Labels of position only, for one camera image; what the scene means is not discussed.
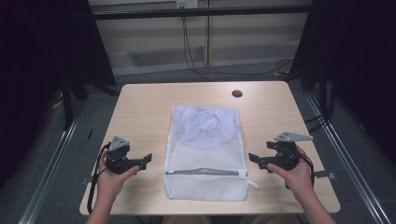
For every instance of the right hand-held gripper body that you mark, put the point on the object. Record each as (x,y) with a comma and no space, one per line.
(288,152)

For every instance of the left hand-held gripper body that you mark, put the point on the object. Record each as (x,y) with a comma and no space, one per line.
(119,143)

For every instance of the white mesh laundry bag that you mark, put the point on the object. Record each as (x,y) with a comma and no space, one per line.
(205,177)

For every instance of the person's right hand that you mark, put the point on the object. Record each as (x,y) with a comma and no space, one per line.
(297,179)

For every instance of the person's left hand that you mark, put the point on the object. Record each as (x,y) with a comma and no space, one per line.
(112,183)

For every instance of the small black floor item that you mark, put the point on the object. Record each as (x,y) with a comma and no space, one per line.
(90,134)

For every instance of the grey tape strip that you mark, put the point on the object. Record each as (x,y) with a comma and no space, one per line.
(327,175)
(86,180)

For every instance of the white garment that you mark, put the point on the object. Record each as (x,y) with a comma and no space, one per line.
(204,126)

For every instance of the black metal stand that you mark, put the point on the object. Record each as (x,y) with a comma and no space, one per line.
(67,105)

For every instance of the yellow floor item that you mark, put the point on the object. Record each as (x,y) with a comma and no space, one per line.
(57,102)

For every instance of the black curtain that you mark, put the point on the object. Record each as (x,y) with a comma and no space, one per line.
(358,62)
(40,62)

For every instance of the black horizontal bar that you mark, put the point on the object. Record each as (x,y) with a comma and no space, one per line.
(202,13)

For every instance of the metal floor rail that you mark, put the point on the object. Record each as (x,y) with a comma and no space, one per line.
(348,161)
(46,174)

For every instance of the white wall socket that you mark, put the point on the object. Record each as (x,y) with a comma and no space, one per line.
(186,3)

